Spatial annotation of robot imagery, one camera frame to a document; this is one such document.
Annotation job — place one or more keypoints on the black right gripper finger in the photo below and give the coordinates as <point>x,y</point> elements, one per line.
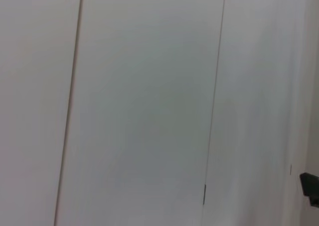
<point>311,186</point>

